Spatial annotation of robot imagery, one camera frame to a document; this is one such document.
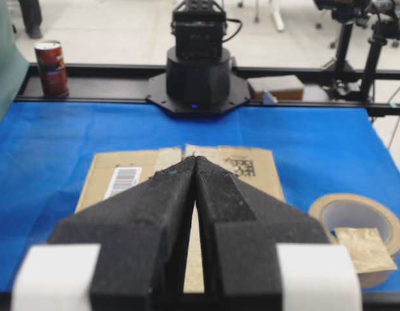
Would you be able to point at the beige tape strip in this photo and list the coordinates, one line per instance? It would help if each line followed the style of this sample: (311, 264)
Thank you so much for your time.
(367, 250)

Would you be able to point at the black table frame rail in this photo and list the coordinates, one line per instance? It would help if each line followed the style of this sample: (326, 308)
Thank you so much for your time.
(145, 84)

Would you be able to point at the red snack can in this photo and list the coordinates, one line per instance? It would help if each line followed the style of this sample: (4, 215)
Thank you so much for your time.
(51, 67)

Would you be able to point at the beige tape roll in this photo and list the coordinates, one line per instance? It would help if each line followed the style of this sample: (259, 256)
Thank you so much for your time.
(354, 211)

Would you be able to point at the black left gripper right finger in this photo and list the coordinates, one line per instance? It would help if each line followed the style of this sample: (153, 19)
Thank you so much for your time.
(260, 253)

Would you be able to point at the small brown cardboard box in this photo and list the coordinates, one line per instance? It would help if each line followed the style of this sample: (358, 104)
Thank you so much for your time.
(288, 87)

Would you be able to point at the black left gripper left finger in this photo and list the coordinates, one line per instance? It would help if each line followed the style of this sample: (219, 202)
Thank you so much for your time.
(118, 254)

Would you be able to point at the blue table cloth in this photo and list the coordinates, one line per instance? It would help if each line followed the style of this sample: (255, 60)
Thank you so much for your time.
(46, 150)

